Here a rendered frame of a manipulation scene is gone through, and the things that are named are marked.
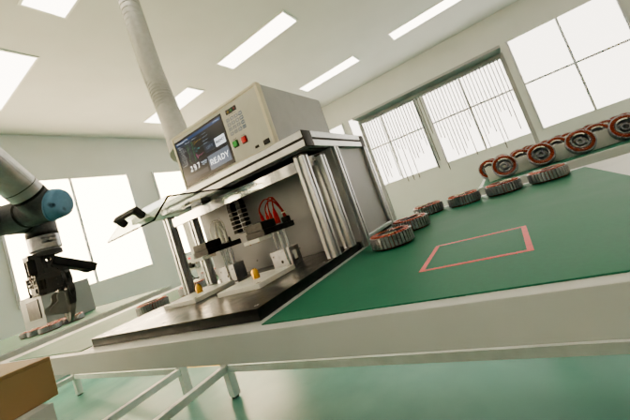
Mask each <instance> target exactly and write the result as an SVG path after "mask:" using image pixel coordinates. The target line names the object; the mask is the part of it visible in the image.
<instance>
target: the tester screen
mask: <svg viewBox="0 0 630 420"><path fill-rule="evenodd" d="M222 133H224V130H223V127H222V125H221V122H220V119H219V117H218V118H216V119H215V120H213V121H212V122H210V123H209V124H207V125H206V126H204V127H202V128H201V129H199V130H198V131H196V132H195V133H193V134H192V135H190V136H189V137H187V138H186V139H184V140H183V141H181V142H180V143H179V144H177V145H176V149H177V153H178V156H179V158H180V161H181V165H182V168H183V171H184V174H185V177H186V180H187V178H188V177H189V176H191V175H192V174H194V173H196V172H198V171H200V170H202V169H204V168H205V167H207V166H208V169H209V171H208V172H205V173H204V174H202V175H200V176H198V177H196V178H194V179H193V180H191V181H189V182H188V180H187V184H188V185H189V184H191V183H193V182H195V181H197V180H199V179H200V178H202V177H204V176H206V175H207V174H209V173H211V172H213V171H215V170H217V169H219V168H221V167H223V166H224V165H226V164H228V163H230V162H232V161H233V159H232V160H230V161H228V162H226V163H224V164H223V165H221V166H219V167H217V168H215V169H214V170H211V167H210V164H209V161H208V158H207V157H208V156H210V155H212V154H213V153H215V152H216V151H217V150H219V149H221V148H223V147H224V146H226V145H228V142H227V139H226V136H225V139H226V142H225V143H223V144H221V145H220V146H218V147H216V148H215V149H213V150H211V151H209V152H208V153H206V152H205V149H204V145H205V144H206V143H208V142H210V141H212V140H213V139H215V138H216V137H217V136H219V135H220V134H222ZM224 135H225V133H224ZM228 146H229V145H228ZM198 161H200V162H201V165H202V167H201V168H200V169H199V170H197V171H195V172H190V169H189V167H190V166H191V165H193V164H195V163H197V162H198Z"/></svg>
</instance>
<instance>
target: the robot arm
mask: <svg viewBox="0 0 630 420"><path fill-rule="evenodd" d="M0 196H1V197H2V198H4V199H5V200H6V201H8V202H9V203H8V204H4V205H1V206H0V236H3V235H12V234H22V233H23V234H24V238H25V241H26V245H27V248H28V252H29V254H32V255H30V256H26V257H25V258H23V259H22V262H23V266H24V270H25V274H26V276H27V280H26V281H25V283H26V287H27V291H28V294H29V298H35V297H38V296H43V295H46V294H49V293H53V292H55V293H54V294H53V295H52V296H51V299H52V303H51V304H50V305H49V306H48V307H47V308H45V310H44V314H45V315H46V316H52V315H59V314H65V316H66V318H67V320H68V321H69V322H73V320H74V317H75V313H76V302H77V298H76V289H75V285H74V282H73V277H72V275H71V272H70V270H75V271H82V272H84V273H89V272H92V271H95V270H96V269H97V265H98V263H97V262H91V261H83V260H78V259H72V258H67V257H61V256H55V255H56V254H59V253H61V252H63V248H62V247H61V246H63V245H62V241H61V238H60V234H59V231H58V227H57V223H56V220H57V219H59V218H63V217H65V216H67V215H69V214H70V213H71V212H72V210H73V207H74V202H73V199H72V197H71V195H70V194H69V193H68V192H67V191H65V190H63V189H61V188H55V189H48V188H46V187H45V186H44V185H43V184H42V183H41V182H39V181H38V180H37V179H36V177H35V176H34V175H32V174H31V173H30V172H29V171H27V170H26V169H25V168H24V167H23V166H22V165H21V164H20V163H19V162H17V161H16V160H15V159H14V158H13V157H12V156H10V155H9V154H8V153H7V152H6V151H5V150H3V149H2V148H1V147H0ZM46 260H47V261H46ZM30 291H31V293H30Z"/></svg>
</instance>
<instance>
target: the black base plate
mask: <svg viewBox="0 0 630 420"><path fill-rule="evenodd" d="M339 248H340V251H341V253H342V254H340V255H338V256H337V257H336V258H331V259H328V260H327V257H326V254H325V251H322V252H319V253H315V254H311V255H308V256H305V257H302V258H303V261H301V262H300V263H298V264H296V265H295V268H294V269H293V270H292V271H290V272H288V273H287V274H285V275H283V276H281V277H279V278H277V279H276V280H274V281H272V282H270V283H269V284H267V285H265V286H263V287H262V288H260V289H258V290H253V291H249V292H241V293H237V294H233V295H229V296H224V297H220V298H218V295H217V293H220V292H222V291H224V290H226V289H228V288H230V287H231V286H232V285H231V286H229V287H227V288H225V289H223V290H221V291H219V292H217V293H215V294H213V295H211V296H209V297H207V298H205V299H203V300H202V301H200V302H198V303H195V304H191V305H186V306H182V307H175V308H171V309H166V310H165V309H164V306H166V305H168V304H166V305H164V306H162V307H159V308H157V309H154V310H152V311H150V312H148V313H146V314H144V315H142V316H140V317H138V318H136V319H134V320H132V321H130V322H126V323H124V324H122V325H120V326H118V327H115V328H114V329H112V330H110V331H108V332H106V333H103V334H101V335H99V336H97V337H94V338H92V339H91V340H92V343H93V347H96V346H101V345H108V344H114V343H120V342H126V341H132V340H138V339H145V338H155V337H162V336H168V335H174V334H180V333H186V332H192V331H199V330H204V329H211V328H217V327H222V326H229V325H235V324H241V323H253V322H258V321H261V320H263V319H264V318H265V317H267V316H268V315H270V314H271V313H272V312H274V311H275V310H277V309H278V308H280V307H281V306H283V305H284V304H285V303H287V302H288V301H290V300H291V299H292V298H294V297H295V296H296V295H297V294H299V293H300V292H302V291H303V290H304V289H306V288H307V287H309V286H310V285H311V284H313V283H314V282H316V281H317V280H318V279H320V278H322V277H323V276H324V275H326V274H327V273H329V272H330V271H331V270H333V269H334V268H335V267H337V266H338V265H340V264H341V263H343V262H344V261H346V260H347V259H348V258H350V257H351V256H352V255H353V254H354V253H356V252H357V251H359V250H360V249H361V248H362V247H361V244H360V242H356V245H354V246H353V247H347V248H343V247H339ZM273 269H275V266H274V265H270V266H266V267H263V268H260V269H258V271H259V273H261V272H265V271H269V270H273ZM251 276H252V275H251V271H249V272H247V276H245V277H242V278H240V279H238V280H236V281H235V283H234V284H236V283H238V282H240V281H242V280H244V279H246V278H249V277H251ZM234 284H233V285H234Z"/></svg>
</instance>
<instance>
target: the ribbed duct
mask: <svg viewBox="0 0 630 420"><path fill-rule="evenodd" d="M117 3H118V5H119V8H120V10H121V14H122V18H123V20H124V24H125V26H126V29H127V34H128V36H129V40H130V42H131V46H132V48H133V51H134V52H135V57H136V58H137V63H138V64H139V69H140V72H141V74H142V78H143V80H144V83H145V85H146V88H147V90H148V93H149V96H150V98H151V99H152V102H153V105H154V108H155V110H156V112H157V117H158V119H159V121H160V124H161V126H162V129H163V132H164V136H165V139H166V143H167V146H168V149H169V153H170V157H171V159H172V160H173V161H175V162H177V159H176V155H175V153H174V150H173V144H172V141H171V139H172V138H174V137H175V136H176V135H178V134H179V133H181V132H182V131H184V130H185V129H187V125H186V122H185V120H184V117H183V115H182V114H181V111H180V109H179V107H178V104H177V102H176V100H175V97H174V95H173V91H172V89H171V87H170V84H169V82H168V80H167V78H166V75H165V73H164V70H163V68H162V65H161V63H160V61H159V57H158V53H157V51H156V47H155V45H154V41H153V39H152V36H151V35H150V30H149V27H148V25H147V21H146V19H145V16H144V14H143V9H142V6H141V3H140V0H117Z"/></svg>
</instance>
